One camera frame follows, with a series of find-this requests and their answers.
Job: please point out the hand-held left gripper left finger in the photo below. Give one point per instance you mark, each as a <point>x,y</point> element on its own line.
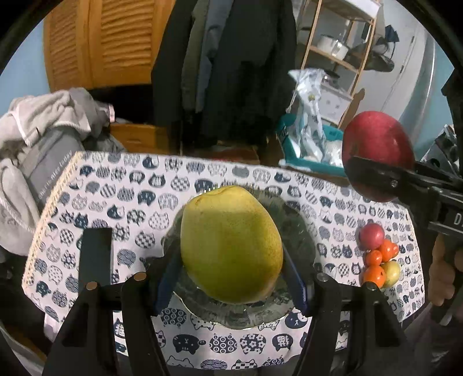
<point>168,285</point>

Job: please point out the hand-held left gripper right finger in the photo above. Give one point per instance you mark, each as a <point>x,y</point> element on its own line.
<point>296,285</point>

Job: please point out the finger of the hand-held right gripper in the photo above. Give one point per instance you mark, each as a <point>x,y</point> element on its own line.
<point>383,177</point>

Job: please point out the large red apple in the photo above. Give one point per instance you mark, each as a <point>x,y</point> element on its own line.
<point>376,137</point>

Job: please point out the small red apple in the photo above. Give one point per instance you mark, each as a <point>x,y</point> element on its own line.
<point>370,235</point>

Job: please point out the clear glass plate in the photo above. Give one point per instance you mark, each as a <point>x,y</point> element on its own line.
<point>296,224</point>

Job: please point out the orange mandarin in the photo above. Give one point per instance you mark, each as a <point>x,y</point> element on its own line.
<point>373,257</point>
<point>373,275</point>
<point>389,250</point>

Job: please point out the yellow-green pear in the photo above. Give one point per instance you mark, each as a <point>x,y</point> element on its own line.
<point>231,246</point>

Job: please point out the small yellow fruit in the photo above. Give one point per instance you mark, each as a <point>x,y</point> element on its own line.
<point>393,272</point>

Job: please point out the person's right forearm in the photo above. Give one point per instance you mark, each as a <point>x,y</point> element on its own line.
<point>434,347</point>

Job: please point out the person's right hand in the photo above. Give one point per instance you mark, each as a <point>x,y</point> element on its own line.
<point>439,274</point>

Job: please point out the clear plastic bag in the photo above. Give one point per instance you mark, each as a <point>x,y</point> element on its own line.
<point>334,152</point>

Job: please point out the rack with shoes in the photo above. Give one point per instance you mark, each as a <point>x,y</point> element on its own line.
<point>443,148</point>

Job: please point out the teal plastic basket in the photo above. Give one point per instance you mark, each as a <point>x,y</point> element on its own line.
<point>314,162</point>

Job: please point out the black smartphone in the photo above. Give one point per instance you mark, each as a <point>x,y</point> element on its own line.
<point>96,253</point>

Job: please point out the white cardboard box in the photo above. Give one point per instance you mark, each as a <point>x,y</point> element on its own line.
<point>334,101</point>

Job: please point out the white door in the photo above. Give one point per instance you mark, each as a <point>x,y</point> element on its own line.
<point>398,79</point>

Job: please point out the printed white plastic bag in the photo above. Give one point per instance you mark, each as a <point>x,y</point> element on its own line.
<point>311,108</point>

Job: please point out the cat-print tablecloth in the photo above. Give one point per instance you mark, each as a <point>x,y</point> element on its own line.
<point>119,180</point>

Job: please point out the dark pan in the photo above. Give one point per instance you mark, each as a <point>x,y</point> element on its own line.
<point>379,61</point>

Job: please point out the wooden shelf rack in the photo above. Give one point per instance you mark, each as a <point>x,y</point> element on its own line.
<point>340,65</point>

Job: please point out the white enamel pot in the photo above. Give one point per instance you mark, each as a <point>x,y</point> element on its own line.
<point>331,45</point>

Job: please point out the wooden drawer box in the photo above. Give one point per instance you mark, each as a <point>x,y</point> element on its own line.
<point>137,135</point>

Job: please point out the black hanging coat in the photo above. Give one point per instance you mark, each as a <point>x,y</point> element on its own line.
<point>256,72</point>
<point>170,72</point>

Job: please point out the grey printed garment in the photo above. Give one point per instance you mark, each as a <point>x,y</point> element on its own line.
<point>47,170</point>

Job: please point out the grey-blue hanging jacket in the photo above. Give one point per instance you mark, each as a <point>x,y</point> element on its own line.
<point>209,54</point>

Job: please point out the light grey hoodie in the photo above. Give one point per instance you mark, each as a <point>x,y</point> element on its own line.
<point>47,108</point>

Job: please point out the wooden louvered wardrobe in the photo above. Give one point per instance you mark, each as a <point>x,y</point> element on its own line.
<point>108,43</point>

